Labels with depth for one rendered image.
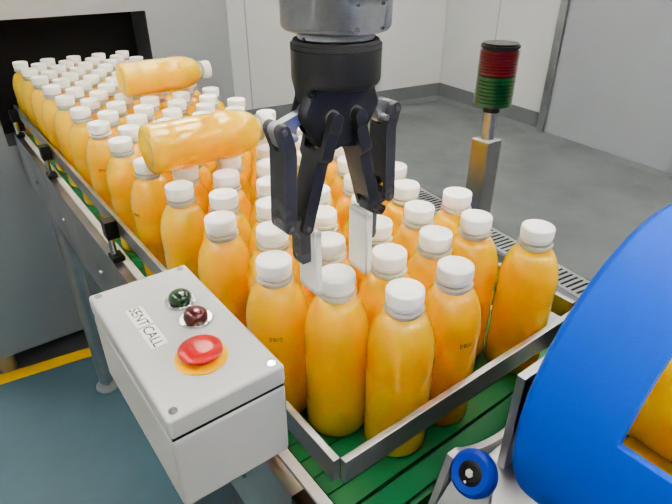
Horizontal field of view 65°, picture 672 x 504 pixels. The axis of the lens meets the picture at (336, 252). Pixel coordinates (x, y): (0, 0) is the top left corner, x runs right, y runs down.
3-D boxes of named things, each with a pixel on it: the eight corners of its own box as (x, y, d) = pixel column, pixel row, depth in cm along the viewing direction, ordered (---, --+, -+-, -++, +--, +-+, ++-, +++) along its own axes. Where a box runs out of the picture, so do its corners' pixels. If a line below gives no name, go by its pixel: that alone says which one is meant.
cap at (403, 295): (381, 312, 52) (382, 297, 51) (388, 291, 55) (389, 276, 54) (421, 319, 51) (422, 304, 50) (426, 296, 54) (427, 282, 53)
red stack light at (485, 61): (500, 79, 84) (504, 53, 82) (468, 73, 89) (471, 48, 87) (524, 74, 88) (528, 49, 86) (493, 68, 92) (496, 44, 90)
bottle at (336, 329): (377, 421, 63) (384, 293, 54) (326, 447, 60) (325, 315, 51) (345, 385, 69) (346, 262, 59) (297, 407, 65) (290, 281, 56)
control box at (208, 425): (186, 510, 43) (166, 420, 38) (109, 372, 57) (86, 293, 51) (290, 448, 48) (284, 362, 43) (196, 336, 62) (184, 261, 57)
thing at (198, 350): (190, 378, 42) (188, 367, 41) (172, 354, 44) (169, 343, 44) (231, 359, 44) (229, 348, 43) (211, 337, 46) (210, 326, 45)
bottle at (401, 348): (357, 450, 60) (361, 318, 50) (371, 405, 66) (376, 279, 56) (420, 464, 58) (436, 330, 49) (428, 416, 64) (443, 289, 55)
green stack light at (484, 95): (495, 111, 87) (500, 80, 84) (465, 103, 91) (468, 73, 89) (519, 105, 90) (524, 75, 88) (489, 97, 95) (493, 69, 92)
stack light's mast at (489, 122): (490, 146, 90) (505, 47, 82) (461, 137, 94) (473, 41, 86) (513, 139, 93) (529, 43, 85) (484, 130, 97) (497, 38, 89)
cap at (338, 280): (362, 292, 55) (363, 277, 54) (330, 303, 53) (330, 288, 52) (342, 274, 57) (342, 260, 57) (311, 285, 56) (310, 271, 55)
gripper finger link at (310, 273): (322, 230, 49) (315, 233, 48) (322, 293, 52) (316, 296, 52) (303, 219, 51) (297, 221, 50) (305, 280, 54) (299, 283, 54)
